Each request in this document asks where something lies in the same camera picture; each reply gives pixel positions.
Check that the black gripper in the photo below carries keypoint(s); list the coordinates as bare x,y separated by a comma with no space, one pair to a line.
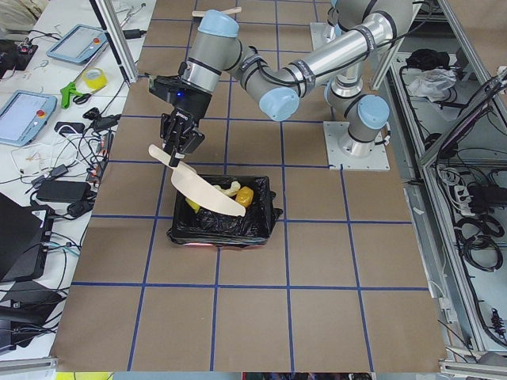
194,106

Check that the beige plastic dustpan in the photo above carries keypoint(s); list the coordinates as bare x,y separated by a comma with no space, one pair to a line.
189,183

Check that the yellow green sponge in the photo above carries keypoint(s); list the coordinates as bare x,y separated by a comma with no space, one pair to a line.
194,206

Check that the toy croissant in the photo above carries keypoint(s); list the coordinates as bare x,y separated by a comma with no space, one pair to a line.
231,191

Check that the yellow toy potato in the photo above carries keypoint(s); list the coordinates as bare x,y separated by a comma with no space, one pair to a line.
245,196

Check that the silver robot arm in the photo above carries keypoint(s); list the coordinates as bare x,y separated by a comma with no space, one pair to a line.
361,28

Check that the black bag lined bin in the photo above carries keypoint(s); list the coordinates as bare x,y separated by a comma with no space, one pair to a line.
210,228

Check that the black scissors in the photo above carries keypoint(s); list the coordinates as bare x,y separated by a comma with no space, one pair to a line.
82,98

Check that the yellow tape roll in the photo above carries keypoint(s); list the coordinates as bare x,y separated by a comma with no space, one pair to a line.
95,78

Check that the large black power brick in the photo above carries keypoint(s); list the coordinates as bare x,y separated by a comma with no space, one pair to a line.
62,191

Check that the black power adapter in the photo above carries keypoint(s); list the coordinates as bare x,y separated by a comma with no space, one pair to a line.
131,34

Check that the upper teach pendant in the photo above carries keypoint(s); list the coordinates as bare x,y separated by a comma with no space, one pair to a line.
78,45

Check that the teach pendant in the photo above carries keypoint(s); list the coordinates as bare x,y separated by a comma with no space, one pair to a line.
78,45
24,115

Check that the lower teach pendant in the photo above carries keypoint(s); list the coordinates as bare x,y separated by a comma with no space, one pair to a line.
24,115

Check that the aluminium frame post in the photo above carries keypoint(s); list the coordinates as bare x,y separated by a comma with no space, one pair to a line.
106,16

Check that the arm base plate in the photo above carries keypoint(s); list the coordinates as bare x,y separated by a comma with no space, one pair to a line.
321,34
343,152

